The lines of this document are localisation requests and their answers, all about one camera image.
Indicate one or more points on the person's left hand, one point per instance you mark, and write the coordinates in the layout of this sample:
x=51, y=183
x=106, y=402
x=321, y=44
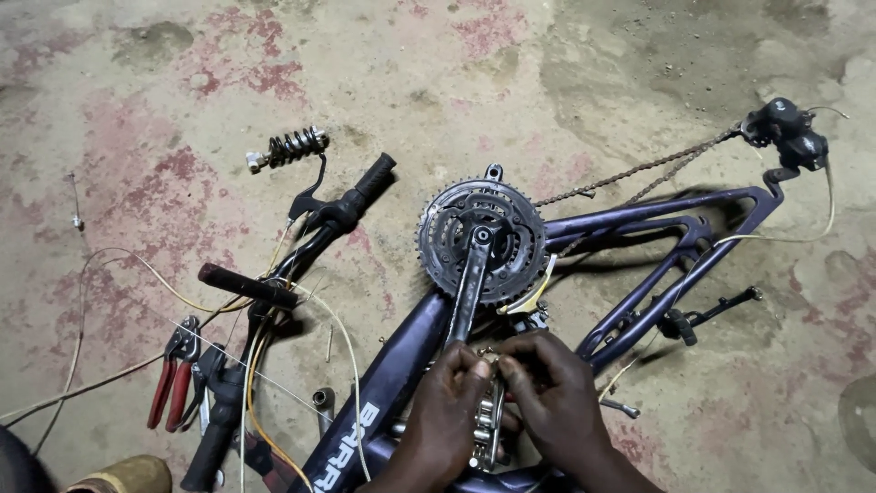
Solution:
x=434, y=424

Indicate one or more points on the person's right hand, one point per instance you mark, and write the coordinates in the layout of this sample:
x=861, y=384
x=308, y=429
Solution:
x=561, y=404

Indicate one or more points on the silver metal bicycle pedal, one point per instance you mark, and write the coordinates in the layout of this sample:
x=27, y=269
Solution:
x=487, y=424

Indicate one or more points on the front derailleur with yellowed cage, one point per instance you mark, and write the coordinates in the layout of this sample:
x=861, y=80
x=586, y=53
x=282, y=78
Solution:
x=528, y=301

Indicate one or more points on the silver socket wrench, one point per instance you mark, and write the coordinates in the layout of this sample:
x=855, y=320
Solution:
x=324, y=405

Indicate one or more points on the small rusty nail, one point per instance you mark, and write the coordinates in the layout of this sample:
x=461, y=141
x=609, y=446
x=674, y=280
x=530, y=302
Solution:
x=330, y=344

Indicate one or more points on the red metal bicycle part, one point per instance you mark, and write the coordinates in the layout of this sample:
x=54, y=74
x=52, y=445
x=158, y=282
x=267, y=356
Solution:
x=267, y=465

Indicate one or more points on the black kickstand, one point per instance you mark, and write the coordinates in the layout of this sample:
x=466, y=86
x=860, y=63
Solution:
x=712, y=311

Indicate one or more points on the black brake lever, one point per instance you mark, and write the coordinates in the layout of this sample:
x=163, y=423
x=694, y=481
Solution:
x=309, y=195

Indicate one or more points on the black coil spring shock absorber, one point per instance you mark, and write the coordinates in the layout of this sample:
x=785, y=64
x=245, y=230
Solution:
x=291, y=147

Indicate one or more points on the tan shoe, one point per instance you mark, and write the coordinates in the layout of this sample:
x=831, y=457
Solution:
x=123, y=476

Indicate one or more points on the black rear derailleur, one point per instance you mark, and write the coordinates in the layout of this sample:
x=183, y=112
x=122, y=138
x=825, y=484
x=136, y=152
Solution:
x=787, y=133

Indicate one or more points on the person's dark trouser leg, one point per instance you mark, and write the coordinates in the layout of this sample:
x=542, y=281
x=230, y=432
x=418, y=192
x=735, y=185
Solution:
x=24, y=465

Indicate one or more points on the purple bicycle frame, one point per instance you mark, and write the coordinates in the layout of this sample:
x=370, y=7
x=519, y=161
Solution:
x=404, y=363

